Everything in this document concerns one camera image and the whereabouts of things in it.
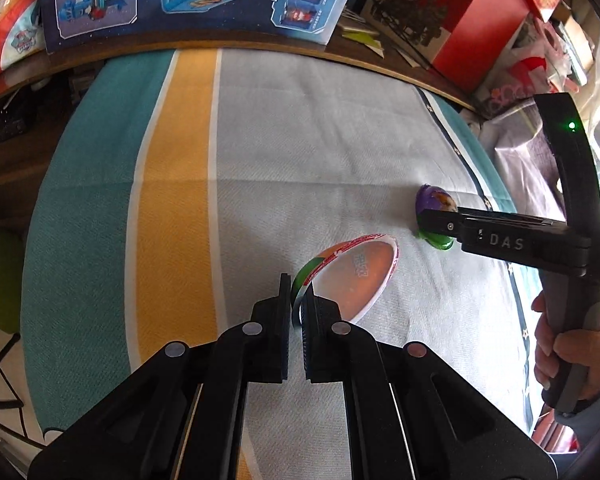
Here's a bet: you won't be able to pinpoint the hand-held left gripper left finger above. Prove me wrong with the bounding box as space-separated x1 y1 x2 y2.
27 274 291 480

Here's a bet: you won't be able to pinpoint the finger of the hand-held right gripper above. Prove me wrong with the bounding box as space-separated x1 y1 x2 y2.
417 208 463 248

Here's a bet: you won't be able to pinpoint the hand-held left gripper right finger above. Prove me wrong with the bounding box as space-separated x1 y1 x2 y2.
300 290 558 480

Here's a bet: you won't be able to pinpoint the purple green snack cup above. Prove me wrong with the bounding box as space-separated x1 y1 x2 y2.
414 184 458 252

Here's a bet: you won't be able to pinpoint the orange plastic snack cup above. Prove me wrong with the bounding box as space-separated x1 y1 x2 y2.
291 232 401 323

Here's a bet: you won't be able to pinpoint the person's right hand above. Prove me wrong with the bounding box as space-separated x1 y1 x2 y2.
531 291 600 403

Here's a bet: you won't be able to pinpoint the purple cloth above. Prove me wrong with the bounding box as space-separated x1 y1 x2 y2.
480 105 568 221

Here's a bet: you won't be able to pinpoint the striped teal yellow grey blanket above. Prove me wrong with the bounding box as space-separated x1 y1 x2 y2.
20 47 546 480

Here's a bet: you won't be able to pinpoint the pink white plastic bag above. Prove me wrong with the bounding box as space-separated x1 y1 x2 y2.
475 10 568 118

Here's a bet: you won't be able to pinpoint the yellow paper pieces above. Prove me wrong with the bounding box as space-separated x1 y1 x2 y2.
337 7 386 56

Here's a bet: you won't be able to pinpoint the red gift bag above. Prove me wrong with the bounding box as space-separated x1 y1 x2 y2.
372 0 533 93

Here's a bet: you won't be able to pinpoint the green felt tote bag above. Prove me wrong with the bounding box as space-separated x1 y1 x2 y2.
0 222 26 333

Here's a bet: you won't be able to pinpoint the blue toy box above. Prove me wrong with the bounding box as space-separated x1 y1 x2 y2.
40 0 368 55

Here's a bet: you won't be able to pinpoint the black electronic device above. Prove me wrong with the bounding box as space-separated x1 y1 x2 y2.
0 92 38 153

